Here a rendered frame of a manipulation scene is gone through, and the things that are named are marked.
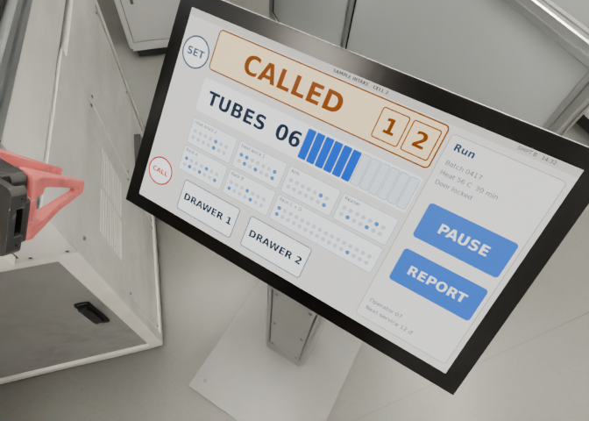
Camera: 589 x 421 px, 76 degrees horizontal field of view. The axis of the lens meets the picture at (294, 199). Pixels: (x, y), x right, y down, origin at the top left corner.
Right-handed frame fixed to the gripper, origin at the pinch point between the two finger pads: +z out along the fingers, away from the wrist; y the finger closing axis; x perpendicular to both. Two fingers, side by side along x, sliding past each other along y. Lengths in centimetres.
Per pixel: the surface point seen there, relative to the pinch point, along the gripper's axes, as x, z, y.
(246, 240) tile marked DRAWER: 3.8, 14.5, -16.4
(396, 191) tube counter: -10.8, 14.9, -31.2
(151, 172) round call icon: 1.6, 14.6, 0.9
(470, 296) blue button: -3.5, 14.7, -43.4
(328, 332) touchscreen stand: 64, 92, -31
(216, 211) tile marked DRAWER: 2.1, 14.6, -10.9
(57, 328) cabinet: 63, 32, 31
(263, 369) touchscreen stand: 78, 74, -17
